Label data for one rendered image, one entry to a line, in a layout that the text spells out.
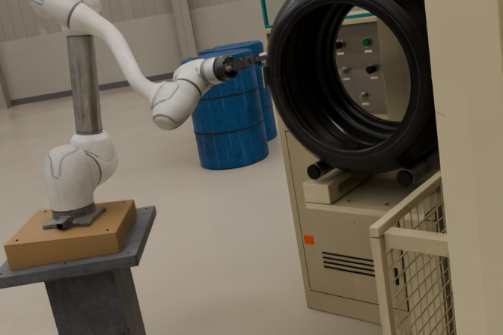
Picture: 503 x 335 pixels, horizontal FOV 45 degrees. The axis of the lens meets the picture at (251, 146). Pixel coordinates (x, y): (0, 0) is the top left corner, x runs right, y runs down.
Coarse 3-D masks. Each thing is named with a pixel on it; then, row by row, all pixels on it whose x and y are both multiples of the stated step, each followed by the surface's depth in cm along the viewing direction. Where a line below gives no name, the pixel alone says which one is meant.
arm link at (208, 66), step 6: (204, 60) 199; (210, 60) 197; (216, 60) 197; (204, 66) 197; (210, 66) 195; (204, 72) 197; (210, 72) 195; (204, 78) 198; (210, 78) 197; (216, 78) 196; (210, 84) 201
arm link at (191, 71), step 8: (184, 64) 205; (192, 64) 201; (200, 64) 199; (176, 72) 206; (184, 72) 200; (192, 72) 199; (200, 72) 198; (176, 80) 199; (192, 80) 198; (200, 80) 199; (200, 88) 199; (208, 88) 202
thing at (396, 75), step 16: (384, 32) 187; (384, 48) 189; (400, 48) 185; (384, 64) 190; (400, 64) 187; (384, 80) 192; (400, 80) 189; (400, 96) 190; (400, 112) 192; (400, 224) 204; (416, 224) 200; (448, 272) 205; (448, 288) 205; (432, 304) 206; (448, 304) 206; (432, 320) 208
